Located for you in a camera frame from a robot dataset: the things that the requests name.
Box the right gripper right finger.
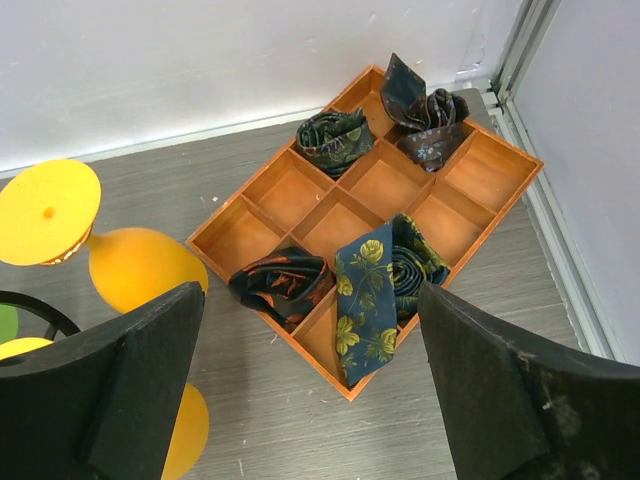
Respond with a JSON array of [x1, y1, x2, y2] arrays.
[[418, 283, 639, 479]]

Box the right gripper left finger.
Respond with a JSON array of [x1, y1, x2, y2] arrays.
[[1, 282, 205, 479]]

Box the orange wine glass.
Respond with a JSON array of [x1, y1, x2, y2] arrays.
[[1, 337, 209, 479], [1, 159, 209, 313]]

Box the green wine glass back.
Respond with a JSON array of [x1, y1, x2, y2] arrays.
[[0, 304, 19, 344]]

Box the gold wire glass rack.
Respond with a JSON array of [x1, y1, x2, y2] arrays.
[[1, 290, 80, 341]]

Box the blue floral pouch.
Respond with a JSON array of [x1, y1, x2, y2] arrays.
[[335, 214, 450, 388]]

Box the wooden compartment tray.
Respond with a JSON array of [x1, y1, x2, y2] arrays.
[[184, 63, 545, 404]]

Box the black folded item in tray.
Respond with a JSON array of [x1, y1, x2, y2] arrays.
[[380, 53, 470, 173]]

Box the black pouch in tray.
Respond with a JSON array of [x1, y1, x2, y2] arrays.
[[295, 107, 375, 180]]

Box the black strap in tray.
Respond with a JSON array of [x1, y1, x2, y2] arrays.
[[228, 246, 337, 329]]

